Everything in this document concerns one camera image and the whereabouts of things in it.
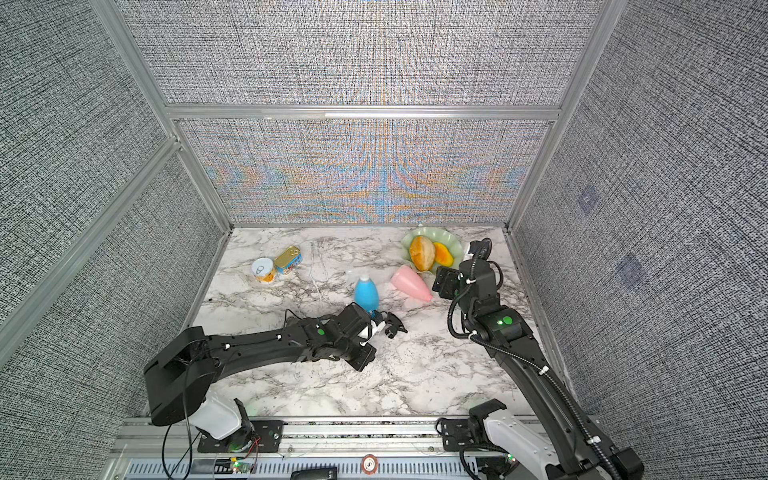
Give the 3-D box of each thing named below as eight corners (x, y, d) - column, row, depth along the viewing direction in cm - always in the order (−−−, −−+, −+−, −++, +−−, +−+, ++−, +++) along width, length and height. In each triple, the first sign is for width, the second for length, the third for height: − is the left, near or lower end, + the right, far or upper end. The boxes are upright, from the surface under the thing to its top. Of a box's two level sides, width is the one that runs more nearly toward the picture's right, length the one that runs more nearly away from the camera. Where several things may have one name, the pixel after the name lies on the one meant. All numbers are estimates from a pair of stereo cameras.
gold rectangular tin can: (273, 269, 109) (269, 261, 105) (294, 251, 114) (292, 243, 110) (285, 277, 107) (281, 270, 103) (306, 259, 112) (303, 251, 108)
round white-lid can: (254, 284, 105) (248, 275, 100) (259, 267, 109) (254, 257, 105) (273, 284, 105) (268, 274, 100) (278, 267, 109) (273, 257, 105)
